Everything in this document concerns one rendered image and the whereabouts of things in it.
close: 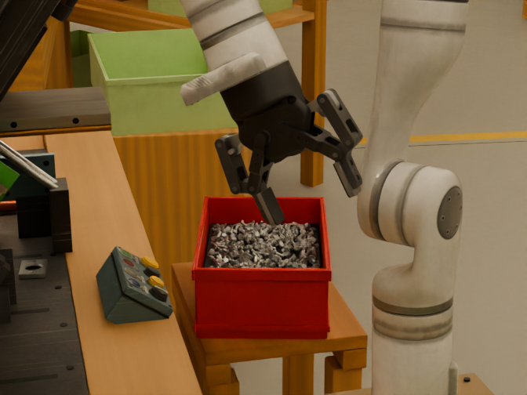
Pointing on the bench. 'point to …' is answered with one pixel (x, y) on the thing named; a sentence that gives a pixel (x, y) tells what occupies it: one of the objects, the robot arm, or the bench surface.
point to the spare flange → (33, 267)
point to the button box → (129, 291)
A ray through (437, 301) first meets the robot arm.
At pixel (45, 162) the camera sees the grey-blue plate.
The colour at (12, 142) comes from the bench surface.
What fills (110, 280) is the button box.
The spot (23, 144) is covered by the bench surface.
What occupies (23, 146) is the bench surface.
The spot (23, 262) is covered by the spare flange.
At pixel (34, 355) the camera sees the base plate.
